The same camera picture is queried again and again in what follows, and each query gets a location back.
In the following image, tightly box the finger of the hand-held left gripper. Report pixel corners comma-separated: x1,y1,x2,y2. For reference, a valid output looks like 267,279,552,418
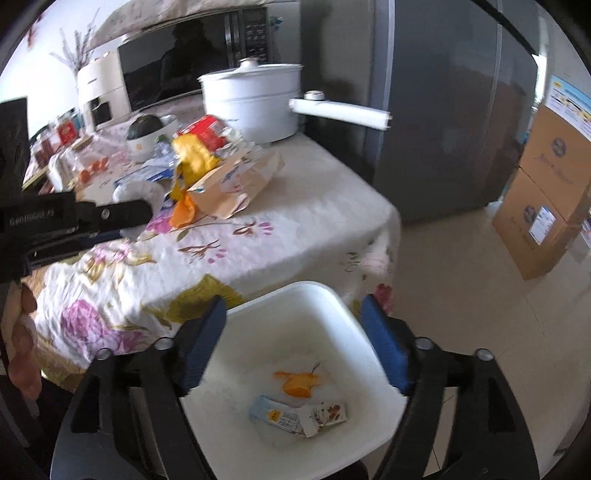
74,198,153,243

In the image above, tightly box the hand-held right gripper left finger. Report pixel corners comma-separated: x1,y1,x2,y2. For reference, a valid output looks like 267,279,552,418
48,295,228,480

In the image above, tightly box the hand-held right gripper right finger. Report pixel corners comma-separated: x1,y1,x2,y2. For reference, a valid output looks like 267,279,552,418
360,293,541,480

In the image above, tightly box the white plastic bin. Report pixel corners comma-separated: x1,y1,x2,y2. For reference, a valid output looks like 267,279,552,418
178,281,409,480

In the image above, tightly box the person's left hand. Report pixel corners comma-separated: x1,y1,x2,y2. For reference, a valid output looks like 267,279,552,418
8,282,43,400

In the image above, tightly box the orange peel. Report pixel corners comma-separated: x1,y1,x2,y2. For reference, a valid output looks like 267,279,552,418
273,362,326,398
171,191,197,228

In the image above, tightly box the white floral bowl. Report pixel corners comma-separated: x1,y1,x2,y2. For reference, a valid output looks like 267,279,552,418
127,115,181,162

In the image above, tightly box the dark green squash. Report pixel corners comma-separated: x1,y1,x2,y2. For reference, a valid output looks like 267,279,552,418
127,114,164,140

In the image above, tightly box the brown print small carton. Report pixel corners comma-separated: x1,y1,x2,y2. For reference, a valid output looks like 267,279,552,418
298,401,349,438

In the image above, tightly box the yellow snack bag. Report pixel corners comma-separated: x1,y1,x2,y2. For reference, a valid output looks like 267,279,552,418
171,134,222,201

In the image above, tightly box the snack wrapper in bin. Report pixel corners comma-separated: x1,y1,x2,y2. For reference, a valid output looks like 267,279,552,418
249,396,305,437

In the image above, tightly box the brown paper bag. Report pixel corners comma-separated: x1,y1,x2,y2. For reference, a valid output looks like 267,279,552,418
187,150,284,219

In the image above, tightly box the red snack bag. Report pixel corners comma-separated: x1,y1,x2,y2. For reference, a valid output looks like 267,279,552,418
178,114,241,148

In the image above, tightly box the white air fryer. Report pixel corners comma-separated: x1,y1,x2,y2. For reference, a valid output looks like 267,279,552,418
76,51,127,132

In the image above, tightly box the floral tablecloth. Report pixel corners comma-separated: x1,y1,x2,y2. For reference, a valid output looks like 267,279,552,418
21,111,402,393

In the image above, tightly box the white electric pot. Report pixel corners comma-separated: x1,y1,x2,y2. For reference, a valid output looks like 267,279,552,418
198,58,393,144

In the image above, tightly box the cardboard box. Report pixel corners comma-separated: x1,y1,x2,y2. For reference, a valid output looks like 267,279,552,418
519,104,591,227
492,166,591,281

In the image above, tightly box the grey refrigerator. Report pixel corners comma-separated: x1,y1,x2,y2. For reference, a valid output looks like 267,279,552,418
300,0,541,227

